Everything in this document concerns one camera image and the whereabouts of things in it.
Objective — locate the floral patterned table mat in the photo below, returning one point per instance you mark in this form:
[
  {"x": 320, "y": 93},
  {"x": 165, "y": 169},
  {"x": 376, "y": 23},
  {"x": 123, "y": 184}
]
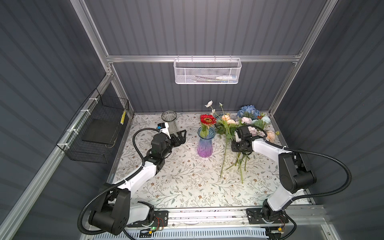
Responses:
[{"x": 190, "y": 181}]

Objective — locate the marker pen in basket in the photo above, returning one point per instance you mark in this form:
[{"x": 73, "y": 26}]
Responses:
[{"x": 224, "y": 78}]

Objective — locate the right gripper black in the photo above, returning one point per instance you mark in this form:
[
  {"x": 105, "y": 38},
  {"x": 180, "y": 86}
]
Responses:
[{"x": 234, "y": 148}]

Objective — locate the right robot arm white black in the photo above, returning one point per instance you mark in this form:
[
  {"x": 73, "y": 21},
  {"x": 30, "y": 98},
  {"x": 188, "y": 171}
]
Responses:
[{"x": 294, "y": 173}]

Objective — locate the black wire wall basket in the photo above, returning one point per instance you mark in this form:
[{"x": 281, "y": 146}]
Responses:
[{"x": 96, "y": 130}]

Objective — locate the blue purple glass vase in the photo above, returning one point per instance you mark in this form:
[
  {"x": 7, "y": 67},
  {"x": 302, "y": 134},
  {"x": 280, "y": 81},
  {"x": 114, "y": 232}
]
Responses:
[{"x": 205, "y": 145}]

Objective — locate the white poppy flower stem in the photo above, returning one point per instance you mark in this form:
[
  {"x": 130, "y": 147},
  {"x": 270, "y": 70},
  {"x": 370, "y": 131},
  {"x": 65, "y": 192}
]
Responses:
[{"x": 222, "y": 125}]

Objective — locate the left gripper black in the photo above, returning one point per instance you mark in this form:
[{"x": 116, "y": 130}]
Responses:
[{"x": 180, "y": 140}]

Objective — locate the red gerbera flower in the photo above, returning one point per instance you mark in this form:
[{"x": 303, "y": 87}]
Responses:
[{"x": 207, "y": 121}]

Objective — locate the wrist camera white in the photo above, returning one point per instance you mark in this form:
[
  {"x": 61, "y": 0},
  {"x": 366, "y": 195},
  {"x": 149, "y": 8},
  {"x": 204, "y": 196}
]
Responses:
[
  {"x": 164, "y": 128},
  {"x": 238, "y": 139}
]

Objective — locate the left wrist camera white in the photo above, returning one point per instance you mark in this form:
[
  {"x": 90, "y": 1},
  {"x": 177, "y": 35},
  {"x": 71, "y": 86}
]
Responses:
[{"x": 164, "y": 128}]

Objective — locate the clear ribbed glass vase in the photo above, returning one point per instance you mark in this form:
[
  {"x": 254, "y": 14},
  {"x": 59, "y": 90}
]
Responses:
[{"x": 170, "y": 118}]

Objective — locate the white wire mesh basket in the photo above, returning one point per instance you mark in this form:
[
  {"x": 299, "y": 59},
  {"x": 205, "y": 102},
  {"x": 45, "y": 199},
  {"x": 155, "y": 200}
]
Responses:
[{"x": 186, "y": 69}]

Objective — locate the blue hydrangea flower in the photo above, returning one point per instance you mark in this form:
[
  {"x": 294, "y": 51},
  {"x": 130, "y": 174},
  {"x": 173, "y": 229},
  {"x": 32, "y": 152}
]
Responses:
[{"x": 248, "y": 111}]

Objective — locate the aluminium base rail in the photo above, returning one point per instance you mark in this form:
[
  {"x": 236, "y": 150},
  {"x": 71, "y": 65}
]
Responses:
[{"x": 302, "y": 222}]

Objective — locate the pink peach flower bunch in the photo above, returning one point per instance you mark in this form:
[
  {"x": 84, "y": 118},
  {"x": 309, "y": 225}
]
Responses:
[{"x": 264, "y": 135}]

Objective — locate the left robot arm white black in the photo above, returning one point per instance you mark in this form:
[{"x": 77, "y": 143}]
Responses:
[{"x": 111, "y": 209}]

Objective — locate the pale blue peony stem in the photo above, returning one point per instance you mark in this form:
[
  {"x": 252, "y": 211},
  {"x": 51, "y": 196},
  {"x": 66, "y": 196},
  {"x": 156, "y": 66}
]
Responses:
[{"x": 262, "y": 121}]

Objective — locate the yellow tag on basket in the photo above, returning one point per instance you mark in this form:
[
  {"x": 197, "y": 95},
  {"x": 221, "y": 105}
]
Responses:
[{"x": 123, "y": 117}]

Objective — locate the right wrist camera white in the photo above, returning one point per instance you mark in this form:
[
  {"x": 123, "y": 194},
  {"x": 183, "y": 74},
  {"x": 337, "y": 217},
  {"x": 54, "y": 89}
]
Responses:
[{"x": 238, "y": 139}]

